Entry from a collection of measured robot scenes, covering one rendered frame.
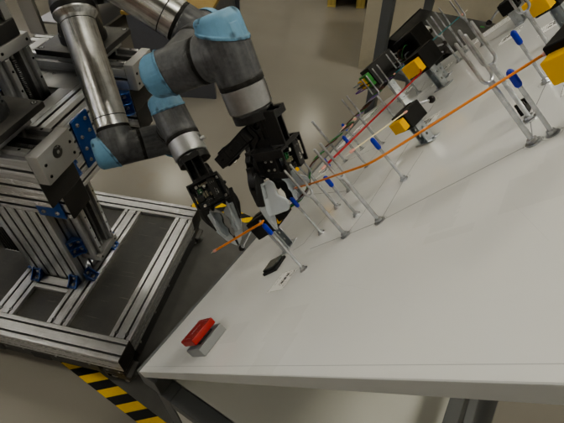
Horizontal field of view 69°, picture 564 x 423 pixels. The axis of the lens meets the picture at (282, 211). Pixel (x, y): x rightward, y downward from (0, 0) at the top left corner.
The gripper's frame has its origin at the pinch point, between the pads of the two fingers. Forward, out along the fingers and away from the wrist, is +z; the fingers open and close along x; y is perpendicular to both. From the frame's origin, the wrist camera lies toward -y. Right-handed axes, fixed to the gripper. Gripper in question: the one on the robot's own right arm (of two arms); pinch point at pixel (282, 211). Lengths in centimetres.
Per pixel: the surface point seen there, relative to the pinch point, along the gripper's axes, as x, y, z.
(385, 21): 92, -1, -15
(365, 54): 308, -89, 35
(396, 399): -3, 12, 49
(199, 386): -19.5, -25.3, 33.3
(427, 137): 14.8, 24.8, -4.7
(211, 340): -24.4, -4.5, 8.7
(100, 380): -6, -119, 76
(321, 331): -28.3, 20.9, -2.0
